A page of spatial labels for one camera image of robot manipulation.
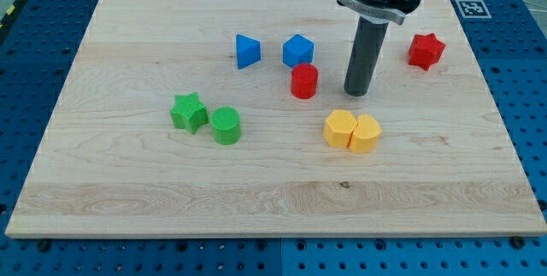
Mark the yellow heart block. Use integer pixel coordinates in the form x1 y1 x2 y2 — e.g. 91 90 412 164
349 115 382 153

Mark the red star block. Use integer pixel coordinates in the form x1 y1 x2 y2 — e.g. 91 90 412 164
408 33 446 71

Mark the green cylinder block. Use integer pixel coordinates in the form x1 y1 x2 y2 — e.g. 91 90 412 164
210 107 241 145

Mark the yellow hexagon block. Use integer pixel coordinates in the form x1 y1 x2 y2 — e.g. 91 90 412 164
323 109 357 148

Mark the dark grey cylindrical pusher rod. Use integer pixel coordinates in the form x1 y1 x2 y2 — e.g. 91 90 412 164
344 17 388 97

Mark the light wooden board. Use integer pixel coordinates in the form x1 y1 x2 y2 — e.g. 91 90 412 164
6 0 546 238

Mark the green star block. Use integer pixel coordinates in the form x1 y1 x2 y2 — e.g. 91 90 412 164
169 91 209 134

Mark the white fiducial marker tag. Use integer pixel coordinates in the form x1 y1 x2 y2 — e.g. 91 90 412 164
456 0 491 19

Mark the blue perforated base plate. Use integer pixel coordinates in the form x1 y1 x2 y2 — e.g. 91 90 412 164
1 0 546 275

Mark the blue triangle block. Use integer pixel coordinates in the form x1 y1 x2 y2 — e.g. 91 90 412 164
236 34 262 69

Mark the blue cube block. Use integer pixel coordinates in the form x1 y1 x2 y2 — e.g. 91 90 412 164
282 34 315 68

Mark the red cylinder block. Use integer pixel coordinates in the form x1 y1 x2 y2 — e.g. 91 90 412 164
291 63 319 99

